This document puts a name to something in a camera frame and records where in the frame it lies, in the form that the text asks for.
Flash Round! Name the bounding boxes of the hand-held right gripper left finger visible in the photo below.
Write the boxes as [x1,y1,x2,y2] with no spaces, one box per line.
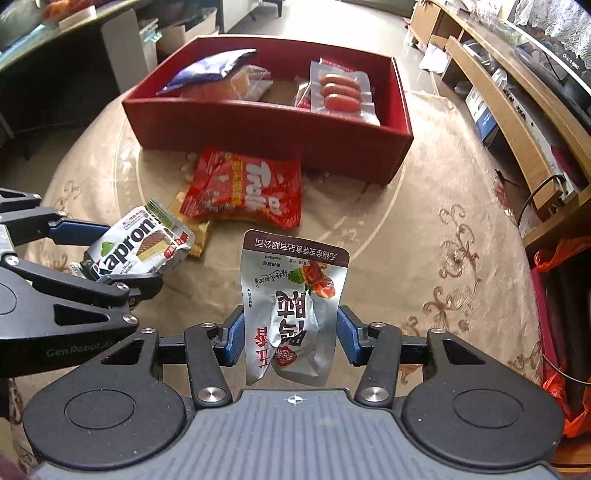
[99,308,245,409]

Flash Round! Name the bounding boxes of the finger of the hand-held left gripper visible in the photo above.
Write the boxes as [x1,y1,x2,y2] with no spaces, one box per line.
[0,254,164,341]
[0,187,114,254]

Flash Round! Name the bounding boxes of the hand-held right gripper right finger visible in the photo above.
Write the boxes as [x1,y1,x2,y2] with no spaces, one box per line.
[337,305,497,409]

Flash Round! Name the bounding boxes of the silver wafer packet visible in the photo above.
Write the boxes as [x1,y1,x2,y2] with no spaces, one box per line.
[81,199,197,282]

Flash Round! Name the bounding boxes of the silver brown-topped snack packet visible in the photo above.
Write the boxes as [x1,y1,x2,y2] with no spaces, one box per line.
[241,229,351,387]

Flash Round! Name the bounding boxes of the red cardboard box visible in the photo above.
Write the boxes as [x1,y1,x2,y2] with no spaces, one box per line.
[121,36,414,186]

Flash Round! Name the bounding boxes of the dark blue snack packet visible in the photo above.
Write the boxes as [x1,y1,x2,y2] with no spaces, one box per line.
[156,48,258,97]

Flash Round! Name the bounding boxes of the clear pink sausage packet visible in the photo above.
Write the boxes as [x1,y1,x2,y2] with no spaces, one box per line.
[308,58,382,127]

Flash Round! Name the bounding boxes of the gold snack packet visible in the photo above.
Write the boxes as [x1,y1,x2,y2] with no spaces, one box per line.
[167,152,213,261]

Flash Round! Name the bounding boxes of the red gummy candy packet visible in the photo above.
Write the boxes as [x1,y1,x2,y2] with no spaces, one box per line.
[179,148,303,230]

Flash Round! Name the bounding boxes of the beige embroidered tablecloth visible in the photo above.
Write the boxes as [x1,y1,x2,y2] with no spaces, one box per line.
[0,88,561,480]

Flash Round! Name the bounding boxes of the dark curved desk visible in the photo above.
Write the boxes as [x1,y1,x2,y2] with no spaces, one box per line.
[0,0,144,139]

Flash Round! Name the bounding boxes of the white cabinet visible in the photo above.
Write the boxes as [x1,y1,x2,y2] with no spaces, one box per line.
[99,9,160,97]

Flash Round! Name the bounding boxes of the yellow bread packet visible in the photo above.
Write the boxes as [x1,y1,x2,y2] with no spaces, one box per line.
[180,65,273,101]

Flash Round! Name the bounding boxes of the orange plastic bag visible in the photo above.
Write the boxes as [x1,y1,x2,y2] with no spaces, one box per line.
[542,371,591,439]
[534,237,591,273]

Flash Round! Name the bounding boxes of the blue and white box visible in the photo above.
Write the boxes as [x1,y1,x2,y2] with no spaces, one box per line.
[466,85,499,141]

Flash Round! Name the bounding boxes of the white power strip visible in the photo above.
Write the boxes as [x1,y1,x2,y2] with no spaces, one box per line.
[547,172,578,195]

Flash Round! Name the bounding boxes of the white plastic bag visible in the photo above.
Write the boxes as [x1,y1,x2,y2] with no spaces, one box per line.
[418,44,451,75]

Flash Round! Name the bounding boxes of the wooden media cabinet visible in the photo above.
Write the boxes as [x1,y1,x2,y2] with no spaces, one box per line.
[409,0,591,250]

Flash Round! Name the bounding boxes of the black television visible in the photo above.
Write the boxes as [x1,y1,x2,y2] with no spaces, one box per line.
[512,0,591,93]

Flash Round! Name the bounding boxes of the black cable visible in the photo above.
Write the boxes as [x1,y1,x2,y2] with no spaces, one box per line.
[517,175,561,232]

